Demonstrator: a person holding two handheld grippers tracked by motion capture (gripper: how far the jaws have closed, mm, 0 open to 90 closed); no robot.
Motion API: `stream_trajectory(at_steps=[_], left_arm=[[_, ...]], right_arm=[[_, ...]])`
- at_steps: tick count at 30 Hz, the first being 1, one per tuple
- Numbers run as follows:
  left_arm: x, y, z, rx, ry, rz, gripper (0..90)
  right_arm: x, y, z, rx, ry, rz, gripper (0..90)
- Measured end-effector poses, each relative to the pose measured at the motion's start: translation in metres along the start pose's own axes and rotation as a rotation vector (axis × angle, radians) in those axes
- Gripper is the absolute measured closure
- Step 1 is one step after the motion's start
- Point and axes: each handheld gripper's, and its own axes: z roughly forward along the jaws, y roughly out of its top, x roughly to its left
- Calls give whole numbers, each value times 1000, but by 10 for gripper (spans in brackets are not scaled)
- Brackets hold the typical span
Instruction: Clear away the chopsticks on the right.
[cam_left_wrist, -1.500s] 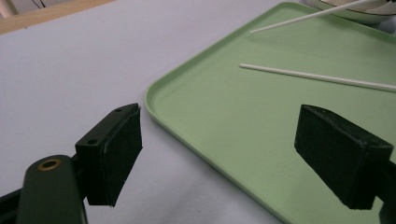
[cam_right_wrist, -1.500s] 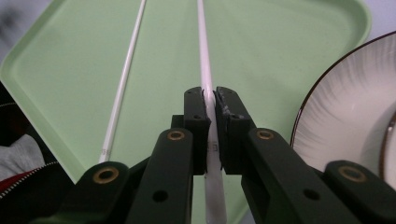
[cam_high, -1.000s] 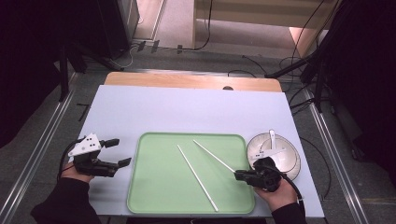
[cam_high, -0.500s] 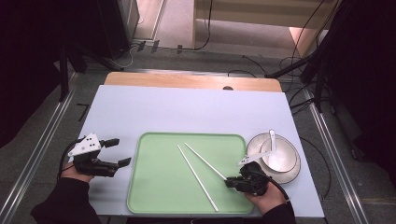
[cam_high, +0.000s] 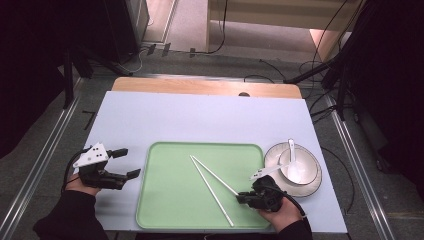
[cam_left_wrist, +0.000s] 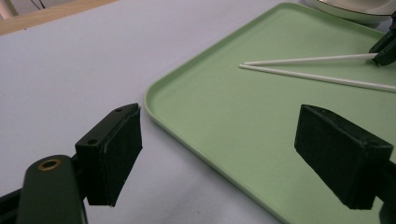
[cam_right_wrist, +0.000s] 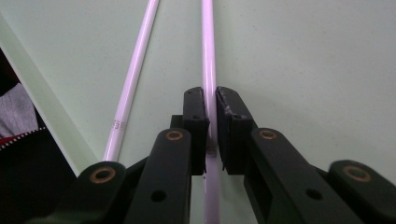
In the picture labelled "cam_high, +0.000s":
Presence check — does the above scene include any white ceramic spoon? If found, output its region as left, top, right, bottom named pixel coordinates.
left=285, top=138, right=304, bottom=183

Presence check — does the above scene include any person's right hand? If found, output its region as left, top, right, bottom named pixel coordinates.
left=257, top=198, right=303, bottom=233

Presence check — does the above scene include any black curtain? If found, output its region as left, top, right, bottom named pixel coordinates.
left=345, top=0, right=424, bottom=202

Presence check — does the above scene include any white chopstick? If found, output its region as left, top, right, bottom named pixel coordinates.
left=189, top=154, right=235, bottom=228
left=191, top=155, right=240, bottom=197

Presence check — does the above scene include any left hand-held gripper black cable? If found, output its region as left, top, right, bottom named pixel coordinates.
left=60, top=146, right=93, bottom=195

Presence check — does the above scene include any white floor cable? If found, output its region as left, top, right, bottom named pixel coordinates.
left=117, top=46, right=150, bottom=75

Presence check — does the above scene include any black floor cable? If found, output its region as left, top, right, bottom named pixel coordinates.
left=319, top=145, right=357, bottom=215
left=189, top=0, right=230, bottom=56
left=242, top=59, right=288, bottom=84

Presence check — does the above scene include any dark cabinet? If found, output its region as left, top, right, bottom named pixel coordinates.
left=102, top=0, right=150, bottom=65

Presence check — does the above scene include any white plate with dark rim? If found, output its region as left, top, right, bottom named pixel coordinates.
left=263, top=141, right=324, bottom=198

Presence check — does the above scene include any right hand-held gripper black cable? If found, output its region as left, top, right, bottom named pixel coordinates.
left=264, top=184, right=308, bottom=219

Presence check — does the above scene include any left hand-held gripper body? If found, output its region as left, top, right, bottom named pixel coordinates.
left=72, top=142, right=130, bottom=191

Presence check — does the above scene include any hand-held gripper black cable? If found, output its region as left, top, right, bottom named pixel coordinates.
left=60, top=146, right=93, bottom=195
left=264, top=184, right=308, bottom=219

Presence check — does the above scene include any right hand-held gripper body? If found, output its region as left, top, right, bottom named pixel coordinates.
left=248, top=165, right=285, bottom=213

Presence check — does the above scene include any metal floor rail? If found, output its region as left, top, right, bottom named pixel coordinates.
left=324, top=94, right=398, bottom=240
left=0, top=78, right=85, bottom=240

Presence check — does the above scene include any white bowl with dark rim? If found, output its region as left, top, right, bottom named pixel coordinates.
left=278, top=147, right=320, bottom=186

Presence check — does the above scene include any black tripod stand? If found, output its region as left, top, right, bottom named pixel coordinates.
left=283, top=0, right=372, bottom=122

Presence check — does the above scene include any wooden table edge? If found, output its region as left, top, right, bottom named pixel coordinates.
left=111, top=76, right=303, bottom=100

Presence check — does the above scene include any light green plastic tray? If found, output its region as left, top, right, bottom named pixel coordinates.
left=135, top=141, right=272, bottom=231

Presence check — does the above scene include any white table mat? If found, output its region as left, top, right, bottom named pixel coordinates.
left=79, top=90, right=349, bottom=234

